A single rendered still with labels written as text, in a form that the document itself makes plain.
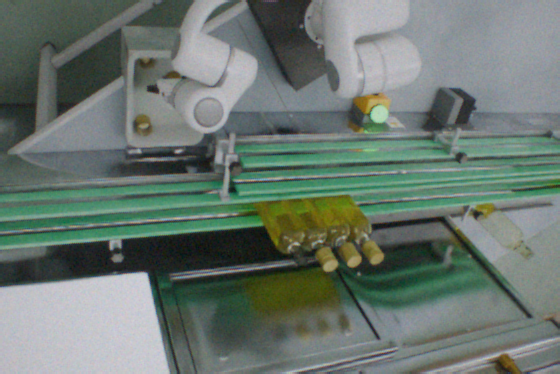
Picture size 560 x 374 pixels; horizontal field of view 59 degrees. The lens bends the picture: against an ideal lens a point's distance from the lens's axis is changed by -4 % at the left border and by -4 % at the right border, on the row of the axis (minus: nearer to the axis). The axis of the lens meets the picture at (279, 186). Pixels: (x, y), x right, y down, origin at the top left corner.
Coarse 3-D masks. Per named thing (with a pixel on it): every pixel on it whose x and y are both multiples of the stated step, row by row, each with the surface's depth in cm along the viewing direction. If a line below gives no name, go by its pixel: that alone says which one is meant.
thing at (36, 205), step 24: (48, 192) 106; (72, 192) 107; (96, 192) 108; (120, 192) 110; (144, 192) 112; (168, 192) 113; (192, 192) 115; (216, 192) 117; (288, 192) 121; (312, 192) 123; (336, 192) 125; (360, 192) 127; (0, 216) 97; (24, 216) 98; (48, 216) 100
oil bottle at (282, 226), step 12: (264, 204) 119; (276, 204) 119; (264, 216) 120; (276, 216) 115; (288, 216) 116; (276, 228) 113; (288, 228) 112; (300, 228) 113; (276, 240) 113; (288, 240) 110; (300, 240) 111; (288, 252) 112
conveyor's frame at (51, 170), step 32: (224, 128) 127; (256, 128) 121; (288, 128) 123; (320, 128) 126; (352, 128) 130; (416, 128) 137; (480, 128) 145; (512, 128) 150; (544, 128) 155; (0, 160) 109; (32, 160) 111; (64, 160) 113; (96, 160) 115; (128, 160) 117; (160, 160) 120; (192, 160) 122; (0, 192) 103
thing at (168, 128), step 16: (128, 64) 101; (160, 64) 111; (128, 80) 103; (144, 80) 112; (128, 96) 105; (144, 96) 114; (128, 112) 107; (144, 112) 116; (160, 112) 117; (176, 112) 119; (128, 128) 109; (160, 128) 118; (176, 128) 119; (144, 144) 113; (160, 144) 114; (176, 144) 116; (192, 144) 117
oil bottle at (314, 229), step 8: (288, 200) 121; (296, 200) 122; (304, 200) 122; (296, 208) 119; (304, 208) 120; (312, 208) 120; (296, 216) 117; (304, 216) 117; (312, 216) 117; (304, 224) 114; (312, 224) 115; (320, 224) 115; (304, 232) 113; (312, 232) 113; (320, 232) 113; (304, 240) 114; (312, 240) 113; (304, 248) 115; (312, 248) 114
